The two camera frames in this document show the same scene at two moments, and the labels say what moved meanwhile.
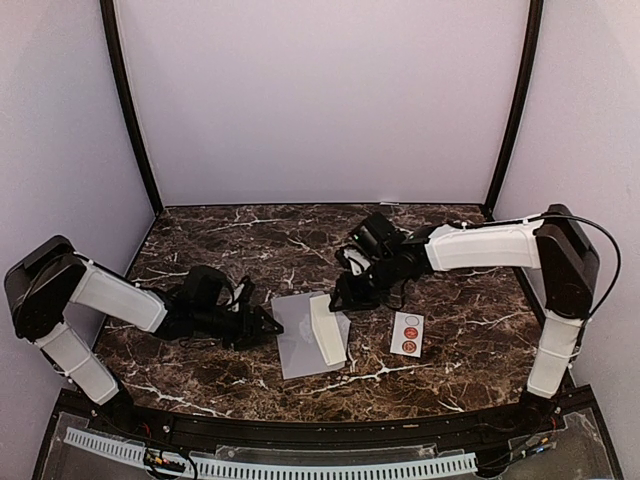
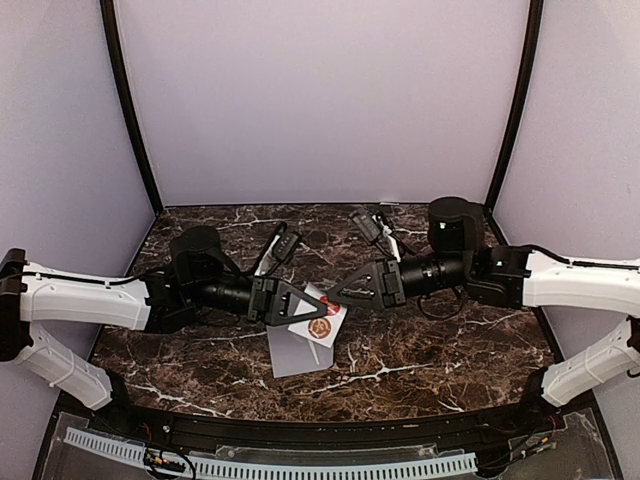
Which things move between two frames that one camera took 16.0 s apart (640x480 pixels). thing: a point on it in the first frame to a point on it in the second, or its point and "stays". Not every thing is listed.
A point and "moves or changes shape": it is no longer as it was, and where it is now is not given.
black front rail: x=358 y=432 stays
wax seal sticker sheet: x=407 y=334 to x=322 y=330
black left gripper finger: x=268 y=321 to x=293 y=302
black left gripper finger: x=262 y=339 to x=297 y=311
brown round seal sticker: x=409 y=346 to x=319 y=328
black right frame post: x=535 y=20 stays
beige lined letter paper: x=326 y=330 to x=314 y=351
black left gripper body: x=233 y=331 to x=262 y=299
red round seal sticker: x=411 y=333 to x=332 y=308
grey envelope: x=300 y=349 moves or changes shape
